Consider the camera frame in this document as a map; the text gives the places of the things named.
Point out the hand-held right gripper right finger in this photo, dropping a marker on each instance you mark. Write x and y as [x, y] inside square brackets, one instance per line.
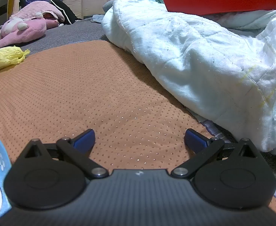
[194, 141]

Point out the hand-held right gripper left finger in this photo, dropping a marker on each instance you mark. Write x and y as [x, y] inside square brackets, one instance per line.
[86, 141]

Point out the light blue quilt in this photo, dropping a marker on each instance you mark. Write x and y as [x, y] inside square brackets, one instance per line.
[199, 63]

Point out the grey bed sheet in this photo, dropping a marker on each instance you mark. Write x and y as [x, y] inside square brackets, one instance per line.
[76, 31]

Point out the napa cabbage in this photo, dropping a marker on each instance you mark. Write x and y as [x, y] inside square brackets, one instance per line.
[3, 56]

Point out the pink plush toy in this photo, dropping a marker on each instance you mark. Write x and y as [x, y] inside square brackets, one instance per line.
[22, 30]

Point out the black garment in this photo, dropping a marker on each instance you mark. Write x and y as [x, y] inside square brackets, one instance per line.
[65, 9]

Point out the pink fleece blanket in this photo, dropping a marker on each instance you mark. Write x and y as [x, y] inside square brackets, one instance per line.
[39, 10]

